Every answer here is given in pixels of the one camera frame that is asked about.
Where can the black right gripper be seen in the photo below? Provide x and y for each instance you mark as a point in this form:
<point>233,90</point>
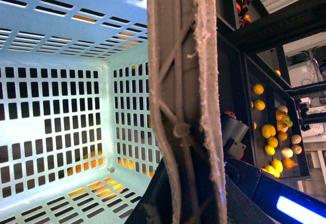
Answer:
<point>233,131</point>

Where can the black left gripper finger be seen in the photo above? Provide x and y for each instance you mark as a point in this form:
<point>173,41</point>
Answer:
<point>155,206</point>

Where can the light blue plastic basket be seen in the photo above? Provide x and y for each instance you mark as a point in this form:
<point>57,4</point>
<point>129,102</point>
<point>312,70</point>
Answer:
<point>77,144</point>

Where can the brown basket handle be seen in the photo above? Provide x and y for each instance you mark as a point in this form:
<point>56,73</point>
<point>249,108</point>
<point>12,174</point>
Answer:
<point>184,106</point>

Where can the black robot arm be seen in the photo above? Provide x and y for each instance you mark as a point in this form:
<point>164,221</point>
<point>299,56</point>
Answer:
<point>253,195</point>

